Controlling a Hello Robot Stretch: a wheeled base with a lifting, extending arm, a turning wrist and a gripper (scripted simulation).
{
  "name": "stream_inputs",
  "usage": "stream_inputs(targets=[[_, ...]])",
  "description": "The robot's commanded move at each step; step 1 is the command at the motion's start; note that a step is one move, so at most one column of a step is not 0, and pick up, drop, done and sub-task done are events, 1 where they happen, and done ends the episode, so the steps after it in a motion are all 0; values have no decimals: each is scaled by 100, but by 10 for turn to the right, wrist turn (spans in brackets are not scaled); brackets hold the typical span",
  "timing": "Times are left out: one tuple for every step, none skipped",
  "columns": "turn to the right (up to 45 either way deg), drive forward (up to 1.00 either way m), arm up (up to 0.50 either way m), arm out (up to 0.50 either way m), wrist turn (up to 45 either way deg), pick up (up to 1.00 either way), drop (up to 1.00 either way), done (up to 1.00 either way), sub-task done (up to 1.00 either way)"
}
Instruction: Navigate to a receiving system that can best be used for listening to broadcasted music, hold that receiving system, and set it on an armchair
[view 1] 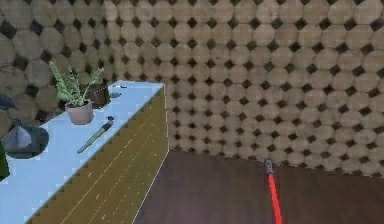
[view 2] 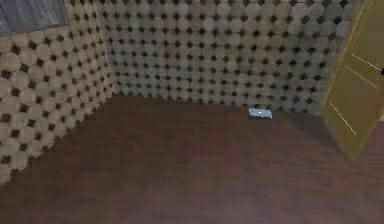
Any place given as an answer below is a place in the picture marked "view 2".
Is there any small pale blue box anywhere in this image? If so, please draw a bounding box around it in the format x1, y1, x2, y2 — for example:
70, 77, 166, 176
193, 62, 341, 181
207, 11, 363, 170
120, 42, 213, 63
247, 107, 274, 121

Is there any olive yellow room door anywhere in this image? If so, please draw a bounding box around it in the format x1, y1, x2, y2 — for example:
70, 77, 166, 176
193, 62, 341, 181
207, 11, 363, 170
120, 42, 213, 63
315, 0, 384, 162

